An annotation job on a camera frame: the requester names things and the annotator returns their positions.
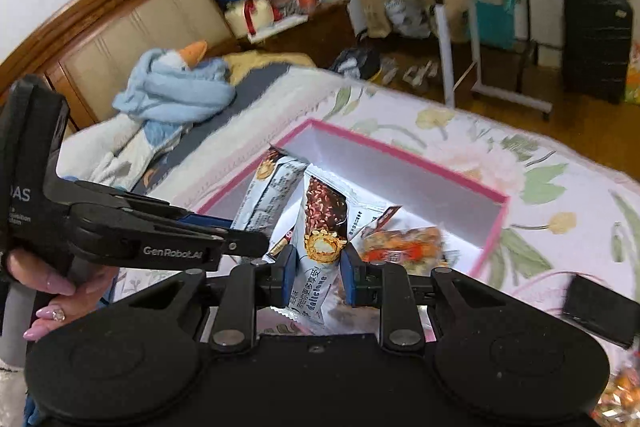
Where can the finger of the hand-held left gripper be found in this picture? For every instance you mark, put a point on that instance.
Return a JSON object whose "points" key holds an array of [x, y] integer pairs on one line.
{"points": [[145, 207], [165, 247]]}

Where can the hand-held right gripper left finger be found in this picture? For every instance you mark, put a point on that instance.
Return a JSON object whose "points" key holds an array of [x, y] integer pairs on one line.
{"points": [[287, 272]]}

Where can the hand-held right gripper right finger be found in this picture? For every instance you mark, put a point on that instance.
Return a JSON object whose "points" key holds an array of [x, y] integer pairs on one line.
{"points": [[350, 277]]}

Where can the small coated peanut bag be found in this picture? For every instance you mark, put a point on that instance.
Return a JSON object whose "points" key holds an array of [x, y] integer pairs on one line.
{"points": [[400, 247]]}

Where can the grey chocolate snack bar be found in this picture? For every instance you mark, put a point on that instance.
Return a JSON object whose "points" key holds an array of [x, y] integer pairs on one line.
{"points": [[267, 187], [372, 214], [320, 217]]}

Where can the pink cardboard box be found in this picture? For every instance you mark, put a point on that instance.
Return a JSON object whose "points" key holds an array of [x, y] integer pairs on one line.
{"points": [[400, 179]]}

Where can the person's left hand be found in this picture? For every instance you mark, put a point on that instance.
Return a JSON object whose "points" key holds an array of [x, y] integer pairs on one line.
{"points": [[52, 284]]}

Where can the light blue blanket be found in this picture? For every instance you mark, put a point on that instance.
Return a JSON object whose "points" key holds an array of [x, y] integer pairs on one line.
{"points": [[175, 89]]}

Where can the wooden headboard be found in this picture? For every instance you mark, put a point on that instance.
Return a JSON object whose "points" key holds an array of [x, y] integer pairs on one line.
{"points": [[115, 32]]}

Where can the goose plush toy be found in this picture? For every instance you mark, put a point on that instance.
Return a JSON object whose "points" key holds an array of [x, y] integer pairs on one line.
{"points": [[192, 51]]}

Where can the yellow pillow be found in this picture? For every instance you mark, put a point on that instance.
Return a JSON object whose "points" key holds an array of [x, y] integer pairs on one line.
{"points": [[260, 62]]}

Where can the blue cloth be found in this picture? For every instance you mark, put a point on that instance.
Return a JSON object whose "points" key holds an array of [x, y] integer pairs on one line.
{"points": [[34, 409]]}

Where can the black bag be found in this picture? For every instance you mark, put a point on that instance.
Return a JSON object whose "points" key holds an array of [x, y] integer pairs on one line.
{"points": [[357, 62]]}

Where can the cream box with red ribbon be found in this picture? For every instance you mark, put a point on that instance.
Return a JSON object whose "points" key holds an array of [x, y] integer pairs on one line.
{"points": [[247, 17]]}

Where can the pair of slippers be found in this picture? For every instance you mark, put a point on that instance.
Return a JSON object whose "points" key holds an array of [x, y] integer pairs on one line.
{"points": [[420, 72]]}

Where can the wooden nightstand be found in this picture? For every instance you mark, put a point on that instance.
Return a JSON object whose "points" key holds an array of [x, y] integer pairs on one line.
{"points": [[320, 24]]}

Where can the black biscuit packet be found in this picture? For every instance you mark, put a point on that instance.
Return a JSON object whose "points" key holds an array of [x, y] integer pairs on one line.
{"points": [[597, 309]]}

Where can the patterned shopping bag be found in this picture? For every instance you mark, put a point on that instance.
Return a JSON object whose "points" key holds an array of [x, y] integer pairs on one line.
{"points": [[410, 19]]}

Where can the brown paper bag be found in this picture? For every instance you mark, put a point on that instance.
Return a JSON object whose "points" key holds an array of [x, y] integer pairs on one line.
{"points": [[375, 9]]}

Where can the cream bag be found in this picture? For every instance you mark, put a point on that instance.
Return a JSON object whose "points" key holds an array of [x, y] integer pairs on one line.
{"points": [[456, 7]]}

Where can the teal bag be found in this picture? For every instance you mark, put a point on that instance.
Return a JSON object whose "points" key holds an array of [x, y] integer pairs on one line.
{"points": [[495, 19]]}

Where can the large coated peanut bag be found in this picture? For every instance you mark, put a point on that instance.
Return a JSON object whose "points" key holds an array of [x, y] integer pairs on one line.
{"points": [[622, 394]]}

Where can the black suitcase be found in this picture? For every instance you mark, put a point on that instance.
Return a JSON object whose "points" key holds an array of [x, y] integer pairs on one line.
{"points": [[597, 47]]}

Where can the colourful gift bag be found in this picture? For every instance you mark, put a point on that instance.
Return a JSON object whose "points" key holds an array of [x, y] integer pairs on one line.
{"points": [[634, 77]]}

